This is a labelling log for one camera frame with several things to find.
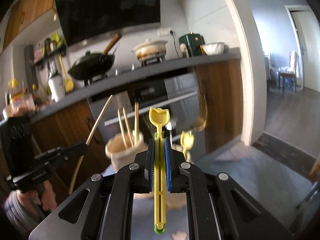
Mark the yellow green tulip pick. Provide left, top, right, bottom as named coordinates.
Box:
left=180, top=131, right=194, bottom=159

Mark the yellow plastic tulip pick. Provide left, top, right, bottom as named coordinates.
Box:
left=149, top=107, right=170, bottom=234

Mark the bamboo chopstick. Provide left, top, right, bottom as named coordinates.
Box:
left=123, top=107, right=135, bottom=147
left=135, top=102, right=139, bottom=146
left=117, top=109, right=127, bottom=149
left=68, top=94, right=114, bottom=195

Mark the gold fork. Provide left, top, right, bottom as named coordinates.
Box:
left=192, top=96, right=208, bottom=132

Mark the grey kitchen countertop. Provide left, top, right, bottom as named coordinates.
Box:
left=0, top=48, right=242, bottom=128

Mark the green kitchen appliance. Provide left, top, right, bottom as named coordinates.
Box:
left=178, top=33, right=205, bottom=58

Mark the person's left hand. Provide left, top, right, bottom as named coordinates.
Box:
left=16, top=180, right=57, bottom=215

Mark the white ceramic utensil holder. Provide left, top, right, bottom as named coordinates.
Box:
left=105, top=132, right=148, bottom=172

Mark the wooden cabinet door left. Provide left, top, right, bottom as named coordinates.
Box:
left=0, top=100, right=113, bottom=201

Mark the wooden cabinet door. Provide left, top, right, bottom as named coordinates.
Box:
left=195, top=60, right=244, bottom=154
left=0, top=100, right=113, bottom=201

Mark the wooden cabinet door right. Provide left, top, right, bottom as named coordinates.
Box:
left=195, top=60, right=244, bottom=154

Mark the white casserole pot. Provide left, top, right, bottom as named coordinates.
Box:
left=132, top=39, right=167, bottom=62

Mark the white thermos jug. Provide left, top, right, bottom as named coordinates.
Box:
left=48, top=74, right=65, bottom=102

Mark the yellow hanging ladle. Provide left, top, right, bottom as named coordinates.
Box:
left=59, top=54, right=74, bottom=93

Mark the white bowl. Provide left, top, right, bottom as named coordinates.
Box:
left=200, top=42, right=225, bottom=56

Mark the blue cartoon tablecloth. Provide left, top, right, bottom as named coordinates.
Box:
left=102, top=139, right=311, bottom=240

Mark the chair in far room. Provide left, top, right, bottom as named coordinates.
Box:
left=278, top=50, right=299, bottom=93

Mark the black range hood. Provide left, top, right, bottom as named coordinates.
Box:
left=55, top=0, right=161, bottom=46

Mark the white door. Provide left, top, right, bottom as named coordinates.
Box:
left=291, top=10, right=319, bottom=92

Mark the black wok with handle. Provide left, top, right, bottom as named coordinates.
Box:
left=68, top=33, right=122, bottom=86

